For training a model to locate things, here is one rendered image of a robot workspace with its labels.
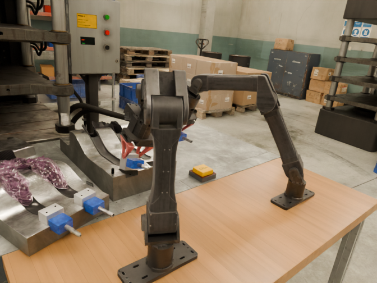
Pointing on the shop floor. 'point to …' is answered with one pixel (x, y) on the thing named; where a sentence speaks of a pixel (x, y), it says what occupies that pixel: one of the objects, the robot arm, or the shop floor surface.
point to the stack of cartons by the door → (322, 86)
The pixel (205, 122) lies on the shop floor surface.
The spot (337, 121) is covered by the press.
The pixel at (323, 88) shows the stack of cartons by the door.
